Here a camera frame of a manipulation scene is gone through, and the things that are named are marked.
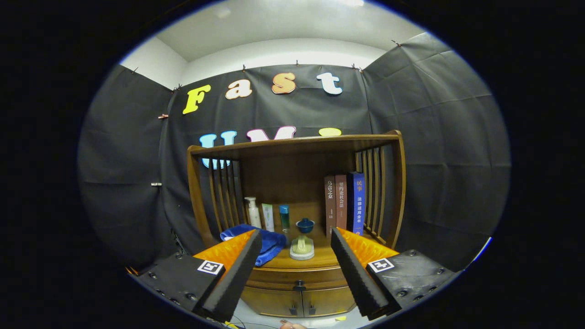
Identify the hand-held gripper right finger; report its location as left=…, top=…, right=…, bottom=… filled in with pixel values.
left=330, top=227, right=459, bottom=320

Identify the pale green object white base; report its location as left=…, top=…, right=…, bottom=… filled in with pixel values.
left=289, top=234, right=315, bottom=261

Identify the blue book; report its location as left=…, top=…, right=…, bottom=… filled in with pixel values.
left=347, top=172, right=366, bottom=236

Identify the white pump bottle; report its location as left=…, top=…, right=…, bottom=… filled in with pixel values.
left=244, top=197, right=262, bottom=229

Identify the wooden cabinet door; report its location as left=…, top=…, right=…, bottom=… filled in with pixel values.
left=302, top=286, right=357, bottom=317
left=240, top=287, right=303, bottom=318

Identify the black backdrop cloth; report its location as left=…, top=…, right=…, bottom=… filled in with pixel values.
left=77, top=31, right=511, bottom=272

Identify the reddish brown book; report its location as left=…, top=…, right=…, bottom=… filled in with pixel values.
left=335, top=174, right=348, bottom=231

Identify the blue towel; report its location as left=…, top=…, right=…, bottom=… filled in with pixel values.
left=220, top=224, right=287, bottom=267

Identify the wooden cabinet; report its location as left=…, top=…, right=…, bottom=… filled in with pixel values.
left=186, top=130, right=406, bottom=318

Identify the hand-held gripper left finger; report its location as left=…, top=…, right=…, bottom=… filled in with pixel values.
left=130, top=228, right=263, bottom=323

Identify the wooden drawer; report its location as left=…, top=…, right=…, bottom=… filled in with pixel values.
left=247, top=267, right=350, bottom=292

